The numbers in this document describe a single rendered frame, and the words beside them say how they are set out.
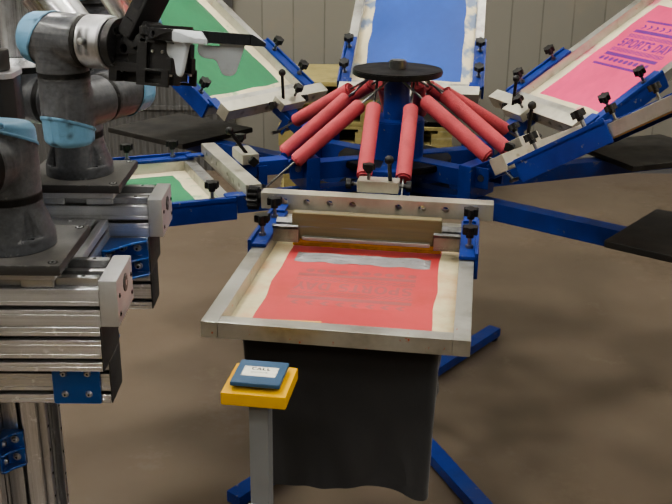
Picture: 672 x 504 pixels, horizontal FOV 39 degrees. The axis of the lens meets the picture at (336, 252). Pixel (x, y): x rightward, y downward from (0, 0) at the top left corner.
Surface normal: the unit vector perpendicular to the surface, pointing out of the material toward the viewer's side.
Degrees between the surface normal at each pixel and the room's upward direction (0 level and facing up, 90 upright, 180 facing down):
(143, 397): 0
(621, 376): 0
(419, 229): 90
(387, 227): 90
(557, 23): 90
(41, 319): 90
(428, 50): 32
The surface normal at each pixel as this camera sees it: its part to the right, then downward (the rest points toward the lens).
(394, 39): -0.07, -0.62
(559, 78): -0.48, -0.73
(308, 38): 0.01, 0.34
